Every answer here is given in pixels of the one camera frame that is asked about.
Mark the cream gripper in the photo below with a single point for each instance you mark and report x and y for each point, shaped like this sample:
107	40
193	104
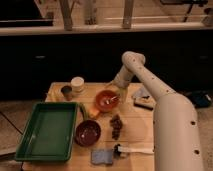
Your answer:
121	92

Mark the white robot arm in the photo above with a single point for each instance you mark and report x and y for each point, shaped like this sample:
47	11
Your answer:
177	144

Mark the orange-red bowl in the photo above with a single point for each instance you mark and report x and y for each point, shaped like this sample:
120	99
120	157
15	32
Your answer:
100	101

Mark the dark red bowl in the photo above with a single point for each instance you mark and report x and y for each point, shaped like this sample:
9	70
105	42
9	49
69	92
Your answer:
87	133

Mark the grey and black block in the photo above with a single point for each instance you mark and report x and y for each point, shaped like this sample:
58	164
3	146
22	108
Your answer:
142	98

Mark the brown grape cluster toy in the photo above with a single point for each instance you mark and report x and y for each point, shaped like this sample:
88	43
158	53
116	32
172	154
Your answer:
117	124

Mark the white lidded jar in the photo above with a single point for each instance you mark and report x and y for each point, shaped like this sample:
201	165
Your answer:
77	84

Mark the toy carrot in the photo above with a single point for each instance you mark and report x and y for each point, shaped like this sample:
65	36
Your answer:
89	113

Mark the small metal cup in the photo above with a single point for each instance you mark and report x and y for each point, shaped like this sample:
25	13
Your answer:
67	92

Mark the blue grey sponge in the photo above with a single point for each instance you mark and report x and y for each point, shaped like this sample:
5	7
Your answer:
102	156

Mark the blue black object on floor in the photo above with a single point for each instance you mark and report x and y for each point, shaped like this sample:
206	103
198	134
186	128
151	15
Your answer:
200	99

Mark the green plastic tray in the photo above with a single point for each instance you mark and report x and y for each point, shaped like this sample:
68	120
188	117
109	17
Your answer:
49	133

